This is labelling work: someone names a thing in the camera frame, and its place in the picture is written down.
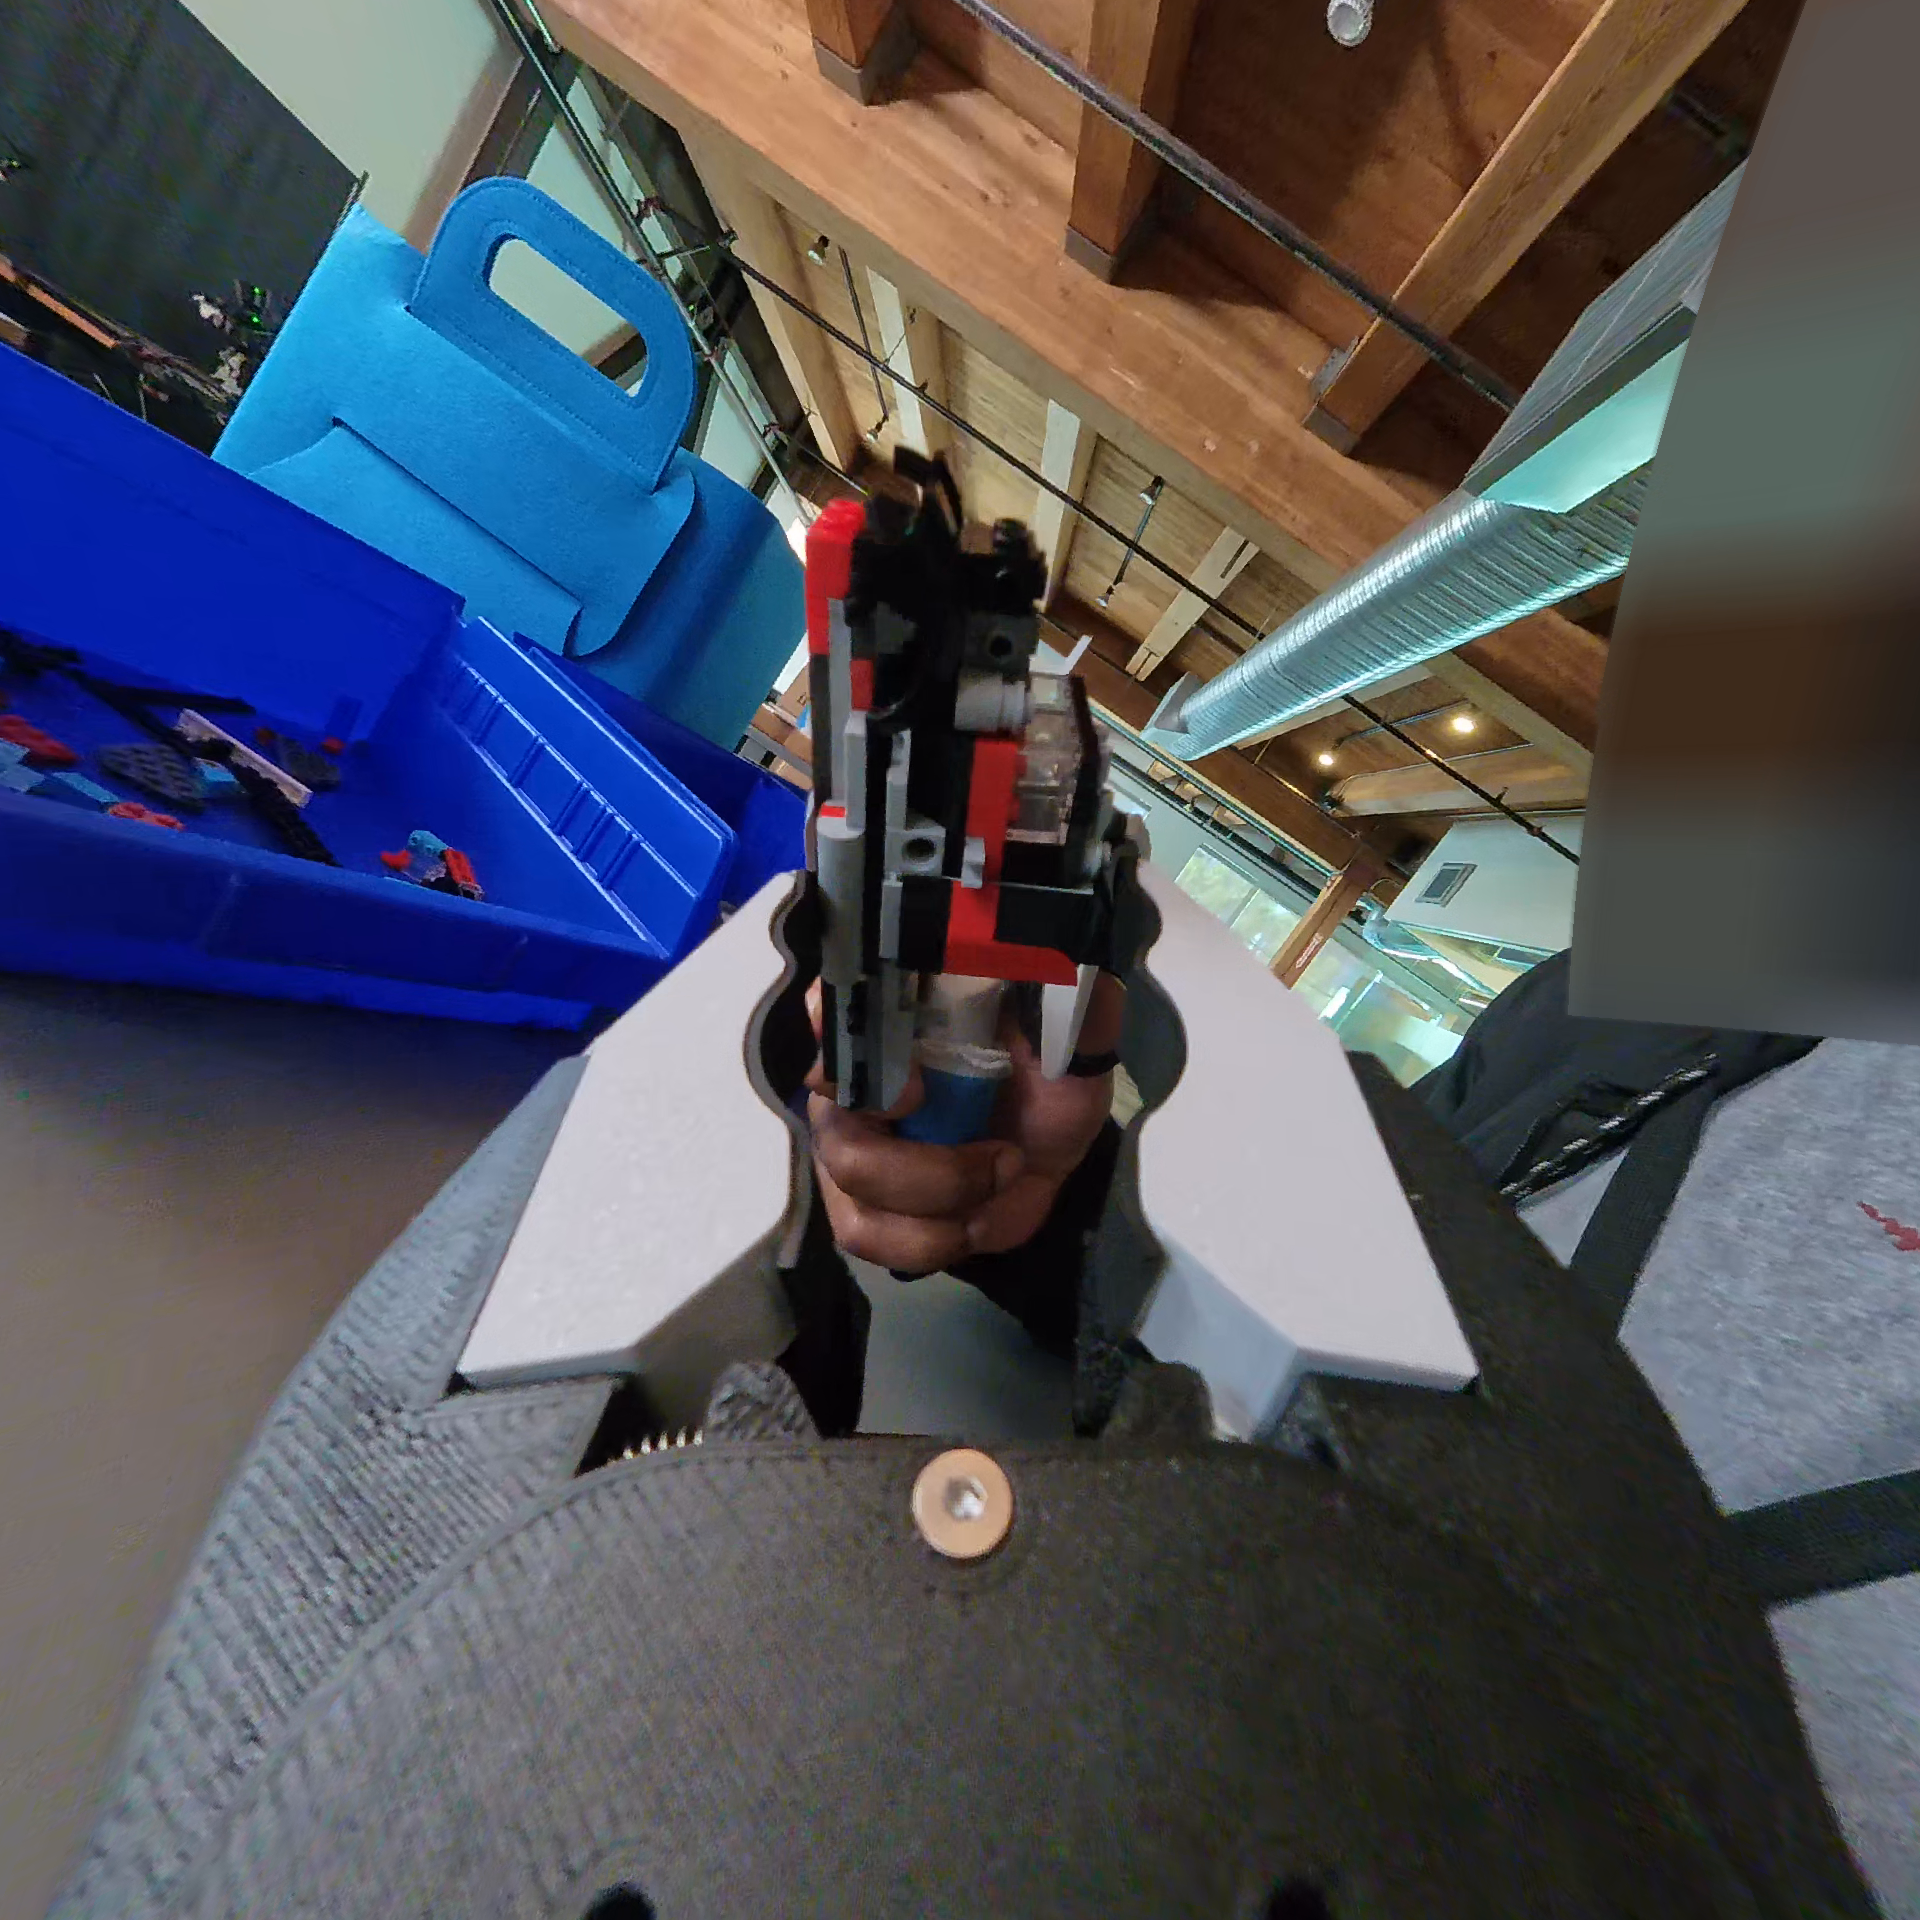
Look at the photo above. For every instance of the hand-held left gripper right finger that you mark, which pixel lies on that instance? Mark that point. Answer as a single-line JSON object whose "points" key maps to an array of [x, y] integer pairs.
{"points": [[1289, 1201]]}

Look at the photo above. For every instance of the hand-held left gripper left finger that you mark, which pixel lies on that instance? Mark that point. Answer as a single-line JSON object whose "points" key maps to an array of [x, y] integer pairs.
{"points": [[646, 1184]]}

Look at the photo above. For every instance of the blue plastic bin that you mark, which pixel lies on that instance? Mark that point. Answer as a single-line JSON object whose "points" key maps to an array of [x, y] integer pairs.
{"points": [[765, 825], [300, 931]]}

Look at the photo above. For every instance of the red and black brick model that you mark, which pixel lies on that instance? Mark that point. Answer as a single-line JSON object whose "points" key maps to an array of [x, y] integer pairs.
{"points": [[901, 721]]}

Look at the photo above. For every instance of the grey desk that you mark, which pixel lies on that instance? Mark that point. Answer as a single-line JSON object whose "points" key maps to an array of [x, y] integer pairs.
{"points": [[181, 1276]]}

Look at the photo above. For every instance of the person's right hand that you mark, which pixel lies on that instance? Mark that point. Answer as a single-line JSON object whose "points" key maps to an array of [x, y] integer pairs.
{"points": [[961, 1201]]}

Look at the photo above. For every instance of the pile of toy bricks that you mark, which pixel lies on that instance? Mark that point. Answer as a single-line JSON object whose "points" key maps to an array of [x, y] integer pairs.
{"points": [[149, 774]]}

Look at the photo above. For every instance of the blue felt bag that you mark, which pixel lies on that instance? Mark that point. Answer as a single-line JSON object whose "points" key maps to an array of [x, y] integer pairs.
{"points": [[452, 452]]}

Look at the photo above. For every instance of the spiral metal air duct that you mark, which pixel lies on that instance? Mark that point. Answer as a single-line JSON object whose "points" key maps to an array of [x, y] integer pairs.
{"points": [[1395, 615]]}

